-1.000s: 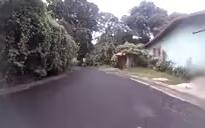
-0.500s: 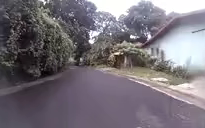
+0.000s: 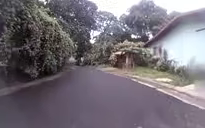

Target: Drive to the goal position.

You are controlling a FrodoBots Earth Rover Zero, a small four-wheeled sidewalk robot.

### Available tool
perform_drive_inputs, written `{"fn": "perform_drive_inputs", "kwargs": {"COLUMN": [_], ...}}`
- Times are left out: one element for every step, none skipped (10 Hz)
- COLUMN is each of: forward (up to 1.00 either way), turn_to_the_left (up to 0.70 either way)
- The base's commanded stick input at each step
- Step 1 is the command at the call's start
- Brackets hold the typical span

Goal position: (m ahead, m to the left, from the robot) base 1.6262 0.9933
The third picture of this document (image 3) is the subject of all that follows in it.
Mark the pale concrete kerb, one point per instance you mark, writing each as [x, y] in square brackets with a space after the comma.
[176, 94]

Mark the bushes beside building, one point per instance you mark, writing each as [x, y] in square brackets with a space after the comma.
[170, 65]

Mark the pale blue building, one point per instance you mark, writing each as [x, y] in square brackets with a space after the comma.
[190, 40]

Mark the tall leafy hedge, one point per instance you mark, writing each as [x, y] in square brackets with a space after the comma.
[33, 40]

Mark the grass verge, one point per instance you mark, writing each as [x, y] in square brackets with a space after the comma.
[146, 71]

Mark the grey asphalt road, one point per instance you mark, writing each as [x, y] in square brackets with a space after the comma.
[90, 100]

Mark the row of tall trees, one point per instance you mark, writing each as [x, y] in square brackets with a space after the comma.
[100, 30]

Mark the small wooden shelter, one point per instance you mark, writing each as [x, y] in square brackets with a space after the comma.
[125, 60]

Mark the grey kerb strip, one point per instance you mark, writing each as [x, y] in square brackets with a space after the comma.
[23, 85]

